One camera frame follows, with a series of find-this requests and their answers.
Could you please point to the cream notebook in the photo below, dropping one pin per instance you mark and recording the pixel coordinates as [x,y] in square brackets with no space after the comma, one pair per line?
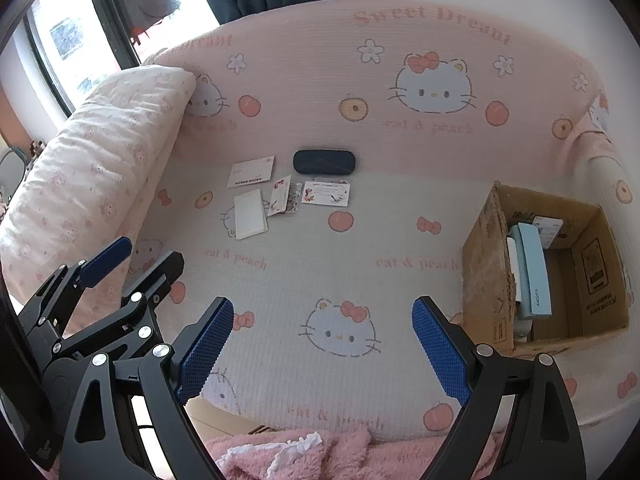
[250,214]

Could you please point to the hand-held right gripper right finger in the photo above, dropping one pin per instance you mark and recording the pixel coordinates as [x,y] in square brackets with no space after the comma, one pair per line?
[440,355]

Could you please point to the small sticker sheet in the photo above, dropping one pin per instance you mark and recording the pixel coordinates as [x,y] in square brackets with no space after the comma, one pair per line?
[294,197]

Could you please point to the pink fluffy cloth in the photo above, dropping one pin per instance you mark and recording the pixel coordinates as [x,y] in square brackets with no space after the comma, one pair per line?
[360,452]

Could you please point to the pink floral pillow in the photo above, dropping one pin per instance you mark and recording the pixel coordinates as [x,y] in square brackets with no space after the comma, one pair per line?
[95,170]

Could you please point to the white envelope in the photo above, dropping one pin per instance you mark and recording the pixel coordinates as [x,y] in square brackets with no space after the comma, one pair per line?
[251,172]

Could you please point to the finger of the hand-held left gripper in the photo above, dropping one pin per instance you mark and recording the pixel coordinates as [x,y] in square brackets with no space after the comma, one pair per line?
[106,260]
[150,285]

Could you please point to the light blue box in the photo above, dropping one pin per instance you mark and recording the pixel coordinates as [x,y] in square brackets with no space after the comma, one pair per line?
[535,270]

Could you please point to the white printed card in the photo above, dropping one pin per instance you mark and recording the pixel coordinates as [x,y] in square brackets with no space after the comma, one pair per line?
[325,192]

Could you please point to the long white box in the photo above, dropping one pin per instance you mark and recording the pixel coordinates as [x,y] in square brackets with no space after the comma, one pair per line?
[513,270]

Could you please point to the white lace cloth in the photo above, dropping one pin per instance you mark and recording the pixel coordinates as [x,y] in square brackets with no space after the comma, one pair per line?
[280,455]

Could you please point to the brown cardboard box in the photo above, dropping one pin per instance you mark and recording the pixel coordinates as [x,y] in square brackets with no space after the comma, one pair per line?
[487,280]

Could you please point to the pink cat printed bed sheet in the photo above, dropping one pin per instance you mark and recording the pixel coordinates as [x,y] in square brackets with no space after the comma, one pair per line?
[400,185]

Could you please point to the dark blue glasses case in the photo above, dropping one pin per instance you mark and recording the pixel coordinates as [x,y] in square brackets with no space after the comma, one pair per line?
[324,161]

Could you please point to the small white printed box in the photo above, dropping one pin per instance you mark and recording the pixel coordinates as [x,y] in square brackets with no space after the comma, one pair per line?
[547,232]

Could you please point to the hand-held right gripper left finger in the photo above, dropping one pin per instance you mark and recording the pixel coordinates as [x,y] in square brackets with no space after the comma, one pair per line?
[205,350]

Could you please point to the black framed window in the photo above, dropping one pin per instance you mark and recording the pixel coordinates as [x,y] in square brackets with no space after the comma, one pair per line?
[75,50]

